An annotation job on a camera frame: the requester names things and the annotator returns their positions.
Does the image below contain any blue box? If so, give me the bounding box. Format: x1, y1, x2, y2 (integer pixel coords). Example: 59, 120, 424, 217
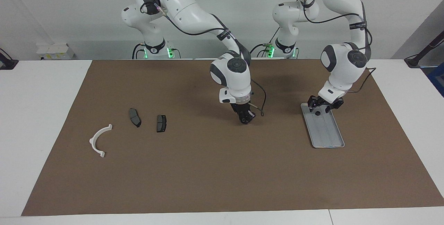
428, 62, 444, 97

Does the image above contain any black angled pole stand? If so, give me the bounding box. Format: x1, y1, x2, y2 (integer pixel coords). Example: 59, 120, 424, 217
404, 30, 444, 68

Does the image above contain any brown table mat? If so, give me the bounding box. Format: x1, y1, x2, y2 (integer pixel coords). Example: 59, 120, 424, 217
22, 59, 444, 216

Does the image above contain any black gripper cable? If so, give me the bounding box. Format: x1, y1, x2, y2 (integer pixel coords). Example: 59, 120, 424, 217
140, 2, 267, 117
292, 0, 377, 94

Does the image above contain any silver metal tray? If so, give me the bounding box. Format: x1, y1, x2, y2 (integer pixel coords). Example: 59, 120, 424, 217
300, 103, 345, 148

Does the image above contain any elongated dark grey brake pad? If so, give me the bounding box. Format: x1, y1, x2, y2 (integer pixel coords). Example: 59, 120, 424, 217
129, 108, 142, 128

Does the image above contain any white box with yellow labels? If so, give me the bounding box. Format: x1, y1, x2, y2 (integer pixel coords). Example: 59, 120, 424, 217
36, 43, 75, 60

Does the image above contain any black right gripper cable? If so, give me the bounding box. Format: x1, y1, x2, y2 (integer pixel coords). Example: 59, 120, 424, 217
140, 2, 267, 117

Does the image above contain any white semicircular bracket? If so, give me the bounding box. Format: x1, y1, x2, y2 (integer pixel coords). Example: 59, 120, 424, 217
89, 124, 113, 158

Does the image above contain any black left arm base cable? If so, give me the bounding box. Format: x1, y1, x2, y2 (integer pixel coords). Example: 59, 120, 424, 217
247, 27, 280, 58

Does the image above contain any black clamp stand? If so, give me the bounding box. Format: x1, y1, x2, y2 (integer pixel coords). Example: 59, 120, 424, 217
0, 47, 18, 70

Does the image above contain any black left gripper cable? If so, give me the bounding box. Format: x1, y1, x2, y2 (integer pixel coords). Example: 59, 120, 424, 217
292, 0, 377, 94

